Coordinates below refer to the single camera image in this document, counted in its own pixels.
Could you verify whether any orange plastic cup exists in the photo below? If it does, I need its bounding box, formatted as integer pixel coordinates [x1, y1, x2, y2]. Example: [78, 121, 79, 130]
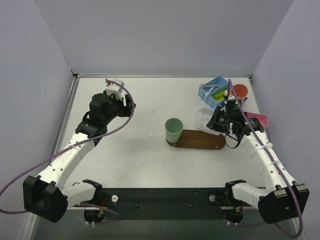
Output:
[231, 84, 249, 103]

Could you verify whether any green plastic cup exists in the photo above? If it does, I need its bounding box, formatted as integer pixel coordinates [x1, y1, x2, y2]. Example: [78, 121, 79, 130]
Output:
[165, 118, 184, 144]

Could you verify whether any brown wooden oval tray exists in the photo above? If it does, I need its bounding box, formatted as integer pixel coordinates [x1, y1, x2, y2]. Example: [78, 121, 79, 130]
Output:
[166, 129, 226, 150]

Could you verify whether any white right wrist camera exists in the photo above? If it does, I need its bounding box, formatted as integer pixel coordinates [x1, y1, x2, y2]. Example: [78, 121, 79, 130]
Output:
[223, 90, 232, 103]

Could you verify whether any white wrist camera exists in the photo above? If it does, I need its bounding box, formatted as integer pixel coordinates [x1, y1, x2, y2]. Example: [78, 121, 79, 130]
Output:
[105, 78, 125, 100]
[223, 90, 232, 103]

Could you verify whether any blue plastic organizer box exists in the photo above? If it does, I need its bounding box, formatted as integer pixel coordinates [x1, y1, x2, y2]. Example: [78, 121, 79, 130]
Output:
[198, 76, 231, 110]

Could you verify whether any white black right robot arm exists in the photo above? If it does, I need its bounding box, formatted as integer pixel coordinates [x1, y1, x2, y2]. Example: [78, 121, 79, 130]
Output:
[206, 99, 310, 224]

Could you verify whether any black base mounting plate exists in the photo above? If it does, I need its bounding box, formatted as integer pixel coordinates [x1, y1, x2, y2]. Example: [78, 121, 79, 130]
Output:
[88, 187, 246, 220]

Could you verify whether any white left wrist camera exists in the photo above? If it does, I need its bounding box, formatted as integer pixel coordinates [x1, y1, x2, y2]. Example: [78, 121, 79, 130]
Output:
[105, 78, 125, 100]

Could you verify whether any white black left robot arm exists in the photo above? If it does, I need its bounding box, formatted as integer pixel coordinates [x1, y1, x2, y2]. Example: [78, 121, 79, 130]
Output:
[22, 91, 136, 223]

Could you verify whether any pink white toothbrush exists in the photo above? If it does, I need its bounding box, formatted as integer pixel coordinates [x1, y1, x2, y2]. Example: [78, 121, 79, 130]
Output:
[199, 84, 220, 88]

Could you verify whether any green toothpaste tube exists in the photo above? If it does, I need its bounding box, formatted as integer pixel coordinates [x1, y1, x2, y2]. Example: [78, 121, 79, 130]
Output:
[212, 90, 227, 101]

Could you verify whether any pink plastic drawer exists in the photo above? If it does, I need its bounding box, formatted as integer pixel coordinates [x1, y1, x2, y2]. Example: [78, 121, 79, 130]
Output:
[245, 112, 269, 129]

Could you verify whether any clear textured plastic holder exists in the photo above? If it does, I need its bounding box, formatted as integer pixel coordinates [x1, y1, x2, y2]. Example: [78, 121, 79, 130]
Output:
[194, 107, 221, 136]

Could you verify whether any aluminium table edge rail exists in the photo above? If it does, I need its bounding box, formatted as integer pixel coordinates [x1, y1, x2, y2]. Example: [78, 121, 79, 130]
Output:
[52, 74, 79, 154]

